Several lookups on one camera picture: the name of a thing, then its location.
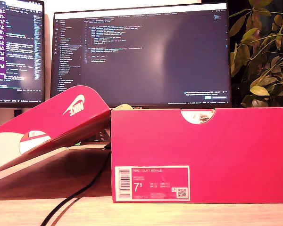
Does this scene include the black cable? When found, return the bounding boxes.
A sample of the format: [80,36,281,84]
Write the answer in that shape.
[40,144,112,226]

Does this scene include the large wide computer monitor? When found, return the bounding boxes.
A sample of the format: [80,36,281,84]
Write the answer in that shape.
[49,2,233,110]

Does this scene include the dark monitor stand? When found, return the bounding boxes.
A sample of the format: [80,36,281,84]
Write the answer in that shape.
[84,128,111,142]

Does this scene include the green leafy houseplant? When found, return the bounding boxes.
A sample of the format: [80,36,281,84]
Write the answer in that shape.
[229,0,283,108]

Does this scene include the small computer monitor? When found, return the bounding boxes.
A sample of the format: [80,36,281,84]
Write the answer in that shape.
[0,0,46,109]

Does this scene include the red Nike shoebox with lid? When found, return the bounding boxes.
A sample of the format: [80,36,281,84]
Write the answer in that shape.
[0,85,283,204]

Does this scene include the white wrapping paper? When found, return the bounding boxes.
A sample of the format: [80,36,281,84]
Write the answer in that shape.
[181,110,214,125]

